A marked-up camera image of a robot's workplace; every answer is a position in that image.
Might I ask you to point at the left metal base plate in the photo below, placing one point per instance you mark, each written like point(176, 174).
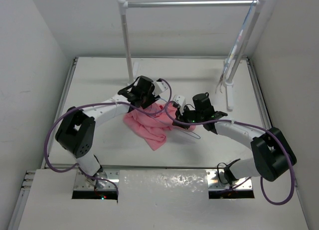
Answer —
point(110, 179)

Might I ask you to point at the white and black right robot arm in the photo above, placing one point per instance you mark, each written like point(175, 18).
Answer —
point(272, 155)

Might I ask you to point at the pink t shirt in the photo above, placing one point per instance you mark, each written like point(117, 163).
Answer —
point(146, 126)

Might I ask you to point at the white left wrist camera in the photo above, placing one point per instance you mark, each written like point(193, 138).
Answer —
point(160, 87)

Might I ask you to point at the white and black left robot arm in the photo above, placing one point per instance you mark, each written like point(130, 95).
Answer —
point(76, 131)

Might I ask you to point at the blue wire hanger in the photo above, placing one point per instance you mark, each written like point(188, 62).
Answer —
point(187, 132)

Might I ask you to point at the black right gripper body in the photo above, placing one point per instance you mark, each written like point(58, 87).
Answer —
point(190, 116)

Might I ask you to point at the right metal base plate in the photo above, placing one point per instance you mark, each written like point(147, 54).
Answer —
point(243, 184)

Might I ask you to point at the white front cover panel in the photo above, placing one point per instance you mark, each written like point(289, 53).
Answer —
point(152, 200)

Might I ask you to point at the metal base plate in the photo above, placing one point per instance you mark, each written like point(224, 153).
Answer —
point(110, 179)
point(243, 184)

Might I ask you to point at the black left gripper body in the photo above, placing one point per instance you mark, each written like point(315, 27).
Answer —
point(148, 98)

